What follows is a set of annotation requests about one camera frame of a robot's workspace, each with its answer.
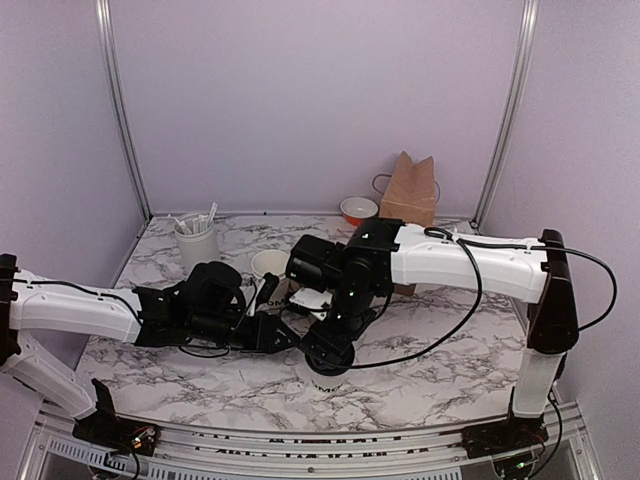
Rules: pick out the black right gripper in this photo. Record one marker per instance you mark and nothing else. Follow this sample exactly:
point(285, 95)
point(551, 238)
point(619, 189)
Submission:
point(333, 340)

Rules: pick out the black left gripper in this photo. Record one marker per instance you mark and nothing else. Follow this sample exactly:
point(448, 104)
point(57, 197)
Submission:
point(264, 337)

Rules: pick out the white paper coffee cup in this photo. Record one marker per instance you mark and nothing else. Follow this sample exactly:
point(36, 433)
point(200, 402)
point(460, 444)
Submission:
point(326, 384)

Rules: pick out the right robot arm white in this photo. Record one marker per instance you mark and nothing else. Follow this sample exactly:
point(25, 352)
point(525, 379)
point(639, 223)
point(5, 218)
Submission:
point(384, 253)

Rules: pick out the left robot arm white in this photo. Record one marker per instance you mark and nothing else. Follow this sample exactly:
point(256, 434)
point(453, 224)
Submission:
point(30, 302)

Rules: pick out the orange white bowl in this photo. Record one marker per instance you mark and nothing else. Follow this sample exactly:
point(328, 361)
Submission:
point(357, 209)

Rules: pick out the brown paper bag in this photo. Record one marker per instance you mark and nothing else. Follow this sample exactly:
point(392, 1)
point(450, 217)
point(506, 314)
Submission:
point(410, 192)

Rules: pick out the white ribbed canister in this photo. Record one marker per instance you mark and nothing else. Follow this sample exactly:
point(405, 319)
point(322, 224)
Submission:
point(197, 239)

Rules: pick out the white wrapped stir stick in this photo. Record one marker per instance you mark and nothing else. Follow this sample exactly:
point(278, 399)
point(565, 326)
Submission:
point(212, 212)

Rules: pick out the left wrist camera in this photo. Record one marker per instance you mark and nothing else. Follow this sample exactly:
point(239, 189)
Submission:
point(263, 290)

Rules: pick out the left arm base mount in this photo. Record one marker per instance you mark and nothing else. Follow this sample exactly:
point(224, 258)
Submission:
point(106, 428)

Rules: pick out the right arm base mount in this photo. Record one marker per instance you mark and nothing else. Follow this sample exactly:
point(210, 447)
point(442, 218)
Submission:
point(514, 432)

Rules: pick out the aluminium frame post right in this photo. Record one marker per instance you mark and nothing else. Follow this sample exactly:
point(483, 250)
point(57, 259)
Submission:
point(515, 93)

